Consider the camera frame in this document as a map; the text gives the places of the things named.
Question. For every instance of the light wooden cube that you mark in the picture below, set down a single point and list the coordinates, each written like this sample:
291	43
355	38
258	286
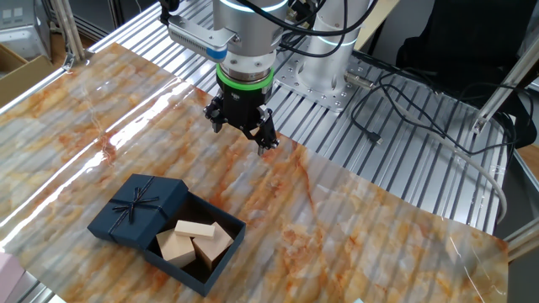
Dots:
215	248
177	250

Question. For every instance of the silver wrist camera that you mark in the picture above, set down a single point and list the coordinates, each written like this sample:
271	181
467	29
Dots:
193	35

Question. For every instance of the metal robot mounting plate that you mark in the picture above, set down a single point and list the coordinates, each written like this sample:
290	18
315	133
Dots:
320	99

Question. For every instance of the aluminium frame strut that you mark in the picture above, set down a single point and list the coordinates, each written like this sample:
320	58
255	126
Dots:
67	29

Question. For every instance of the metal corner bracket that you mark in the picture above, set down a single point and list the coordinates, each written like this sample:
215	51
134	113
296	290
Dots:
67	63

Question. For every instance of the black chair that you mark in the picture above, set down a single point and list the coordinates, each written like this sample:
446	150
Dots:
463	42

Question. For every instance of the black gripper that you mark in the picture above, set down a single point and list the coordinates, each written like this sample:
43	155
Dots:
244	105

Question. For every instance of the beige wooden board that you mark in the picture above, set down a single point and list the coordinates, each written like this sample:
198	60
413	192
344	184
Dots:
377	21

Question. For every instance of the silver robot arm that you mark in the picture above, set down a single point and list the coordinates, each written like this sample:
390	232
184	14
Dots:
252	29

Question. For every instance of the grey metal cabinet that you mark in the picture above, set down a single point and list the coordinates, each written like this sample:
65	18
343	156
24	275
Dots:
21	33

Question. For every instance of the light blue gift box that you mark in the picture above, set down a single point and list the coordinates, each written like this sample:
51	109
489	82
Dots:
358	301

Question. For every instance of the aluminium frame post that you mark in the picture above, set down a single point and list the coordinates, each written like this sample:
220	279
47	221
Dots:
501	92

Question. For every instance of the long wooden block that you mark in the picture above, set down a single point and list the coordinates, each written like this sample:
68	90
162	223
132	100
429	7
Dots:
193	229

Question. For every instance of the brown cardboard box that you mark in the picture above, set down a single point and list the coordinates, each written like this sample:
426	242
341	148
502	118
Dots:
21	80

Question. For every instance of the navy ribboned gift box lid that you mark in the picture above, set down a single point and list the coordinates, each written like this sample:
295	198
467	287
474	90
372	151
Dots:
139	210

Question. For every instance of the pink gift box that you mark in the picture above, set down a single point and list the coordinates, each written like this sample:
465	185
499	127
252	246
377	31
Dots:
8	278

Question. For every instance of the navy gift box base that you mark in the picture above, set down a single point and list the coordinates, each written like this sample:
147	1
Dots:
202	282

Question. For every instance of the orange marble pattern mat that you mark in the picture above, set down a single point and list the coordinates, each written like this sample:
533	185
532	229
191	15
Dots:
337	231

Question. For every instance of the aluminium frame rail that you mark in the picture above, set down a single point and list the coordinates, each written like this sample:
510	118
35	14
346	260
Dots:
522	240

